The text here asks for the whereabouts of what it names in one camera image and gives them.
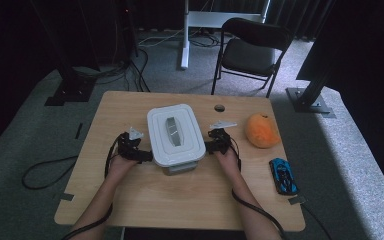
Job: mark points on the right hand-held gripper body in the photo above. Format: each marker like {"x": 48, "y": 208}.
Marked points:
{"x": 221, "y": 140}

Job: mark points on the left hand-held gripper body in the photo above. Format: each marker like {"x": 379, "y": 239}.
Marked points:
{"x": 130, "y": 148}

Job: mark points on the white lidded storage box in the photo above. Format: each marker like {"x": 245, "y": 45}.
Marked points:
{"x": 175, "y": 136}

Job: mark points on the orange plush fruit toy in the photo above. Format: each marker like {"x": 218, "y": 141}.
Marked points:
{"x": 261, "y": 131}

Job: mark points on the blue toy car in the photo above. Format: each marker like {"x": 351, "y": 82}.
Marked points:
{"x": 283, "y": 176}

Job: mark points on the person's left hand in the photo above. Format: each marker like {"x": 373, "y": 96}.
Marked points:
{"x": 121, "y": 168}

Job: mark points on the person's right hand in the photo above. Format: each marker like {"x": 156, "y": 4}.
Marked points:
{"x": 230, "y": 166}

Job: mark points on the grey table grommet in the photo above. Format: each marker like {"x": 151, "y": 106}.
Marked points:
{"x": 219, "y": 108}

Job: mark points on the black tape strip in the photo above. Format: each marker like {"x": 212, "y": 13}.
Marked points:
{"x": 78, "y": 131}

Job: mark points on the grey tape piece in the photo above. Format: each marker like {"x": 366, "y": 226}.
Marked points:
{"x": 67, "y": 196}
{"x": 296, "y": 200}

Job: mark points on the black folding chair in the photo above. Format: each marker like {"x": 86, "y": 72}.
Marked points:
{"x": 250, "y": 55}

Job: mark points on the black stand with grey base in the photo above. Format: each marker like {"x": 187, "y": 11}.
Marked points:
{"x": 308, "y": 101}

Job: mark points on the white desk frame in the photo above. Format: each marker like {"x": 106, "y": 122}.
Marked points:
{"x": 185, "y": 50}

